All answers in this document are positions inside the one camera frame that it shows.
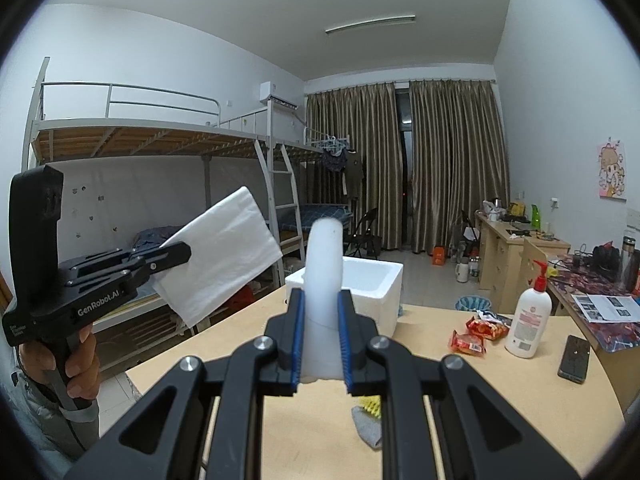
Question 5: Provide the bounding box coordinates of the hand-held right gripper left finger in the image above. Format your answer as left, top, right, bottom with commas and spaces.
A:
62, 289, 307, 480

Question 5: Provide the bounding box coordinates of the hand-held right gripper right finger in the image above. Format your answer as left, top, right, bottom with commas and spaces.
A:
336, 290, 582, 480

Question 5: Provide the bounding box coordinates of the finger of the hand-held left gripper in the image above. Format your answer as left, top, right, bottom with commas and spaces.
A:
129, 241, 192, 282

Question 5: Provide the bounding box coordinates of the white foam box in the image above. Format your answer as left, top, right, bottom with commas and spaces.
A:
285, 256, 405, 338

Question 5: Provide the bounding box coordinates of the grey sock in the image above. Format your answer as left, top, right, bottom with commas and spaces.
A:
351, 405, 385, 450

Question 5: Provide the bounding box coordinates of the person's left hand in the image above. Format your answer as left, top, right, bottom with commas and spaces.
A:
20, 324, 101, 401

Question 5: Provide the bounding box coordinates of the blue patterned quilt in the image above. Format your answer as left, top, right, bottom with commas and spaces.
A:
132, 225, 183, 253

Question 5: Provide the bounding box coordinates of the flat red snack packet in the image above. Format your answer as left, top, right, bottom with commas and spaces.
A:
448, 330, 487, 357

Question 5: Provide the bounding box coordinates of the white metal bunk bed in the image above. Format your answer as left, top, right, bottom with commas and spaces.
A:
270, 125, 357, 261
22, 57, 307, 343

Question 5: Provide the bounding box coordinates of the blue plaid blanket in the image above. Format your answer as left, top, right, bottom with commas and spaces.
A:
297, 203, 353, 226

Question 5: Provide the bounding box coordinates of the grey bin with blue liner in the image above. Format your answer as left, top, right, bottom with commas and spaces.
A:
455, 295, 491, 313

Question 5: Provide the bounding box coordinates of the hanging olive shirt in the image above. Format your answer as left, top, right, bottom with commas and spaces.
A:
342, 152, 365, 201

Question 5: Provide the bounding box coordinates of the light wooden drawer desk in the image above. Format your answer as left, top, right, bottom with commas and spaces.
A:
472, 210, 571, 293

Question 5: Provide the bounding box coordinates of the hanging dark blue garment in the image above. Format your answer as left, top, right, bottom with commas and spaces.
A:
320, 147, 348, 172

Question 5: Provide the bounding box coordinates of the brown curtain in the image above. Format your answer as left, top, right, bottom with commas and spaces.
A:
407, 79, 511, 253
305, 81, 405, 251

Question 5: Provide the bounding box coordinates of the white pump lotion bottle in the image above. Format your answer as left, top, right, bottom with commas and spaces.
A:
505, 260, 553, 359

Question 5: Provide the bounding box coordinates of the white air conditioner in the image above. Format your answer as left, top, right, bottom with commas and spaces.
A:
260, 81, 299, 111

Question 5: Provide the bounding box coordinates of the wooden smiley chair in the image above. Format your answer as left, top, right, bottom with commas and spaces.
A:
520, 236, 551, 306

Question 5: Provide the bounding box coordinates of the black smartphone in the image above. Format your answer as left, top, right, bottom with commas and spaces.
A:
557, 335, 591, 385

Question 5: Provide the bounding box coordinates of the printed paper sheet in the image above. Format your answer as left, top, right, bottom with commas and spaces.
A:
570, 294, 640, 323

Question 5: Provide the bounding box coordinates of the wooden desk with mat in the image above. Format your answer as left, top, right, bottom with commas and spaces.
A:
545, 280, 640, 411

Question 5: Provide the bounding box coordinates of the purple patterned desk mat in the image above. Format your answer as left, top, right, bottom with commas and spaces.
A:
547, 252, 640, 356

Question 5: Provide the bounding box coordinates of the black bag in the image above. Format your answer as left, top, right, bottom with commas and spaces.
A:
592, 242, 623, 281

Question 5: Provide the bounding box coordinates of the silver thermos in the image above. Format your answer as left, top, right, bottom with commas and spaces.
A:
620, 235, 638, 291

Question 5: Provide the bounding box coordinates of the ceiling tube light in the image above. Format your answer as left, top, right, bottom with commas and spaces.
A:
325, 14, 417, 36

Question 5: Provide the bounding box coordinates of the pink wall poster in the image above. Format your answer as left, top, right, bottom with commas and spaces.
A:
596, 137, 628, 202

